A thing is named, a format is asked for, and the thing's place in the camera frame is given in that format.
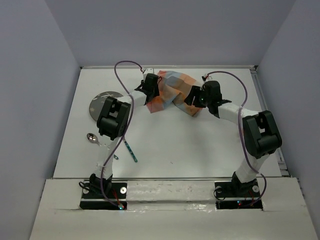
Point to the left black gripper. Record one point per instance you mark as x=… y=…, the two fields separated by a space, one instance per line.
x=156 y=93

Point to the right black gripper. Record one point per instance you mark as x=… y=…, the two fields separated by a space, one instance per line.
x=195 y=91

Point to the orange grey checkered cloth napkin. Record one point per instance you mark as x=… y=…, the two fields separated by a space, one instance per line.
x=174 y=87

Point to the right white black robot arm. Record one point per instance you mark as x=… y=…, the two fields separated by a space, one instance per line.
x=258 y=132

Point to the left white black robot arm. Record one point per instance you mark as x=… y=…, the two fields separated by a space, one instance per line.
x=112 y=124

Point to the dark round deer plate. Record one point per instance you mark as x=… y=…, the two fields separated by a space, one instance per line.
x=98 y=101

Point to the white front cover panel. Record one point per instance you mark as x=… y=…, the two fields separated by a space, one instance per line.
x=173 y=210

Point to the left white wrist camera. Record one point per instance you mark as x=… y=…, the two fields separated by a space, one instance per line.
x=149 y=70

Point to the aluminium table edge rail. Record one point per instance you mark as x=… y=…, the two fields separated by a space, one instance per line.
x=162 y=67

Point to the fork with teal handle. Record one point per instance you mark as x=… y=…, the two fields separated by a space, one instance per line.
x=130 y=151

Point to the spoon with teal handle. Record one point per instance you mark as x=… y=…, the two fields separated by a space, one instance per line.
x=95 y=140

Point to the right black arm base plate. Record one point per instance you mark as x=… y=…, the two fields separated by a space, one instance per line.
x=228 y=197

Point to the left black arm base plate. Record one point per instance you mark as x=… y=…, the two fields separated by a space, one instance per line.
x=93 y=199

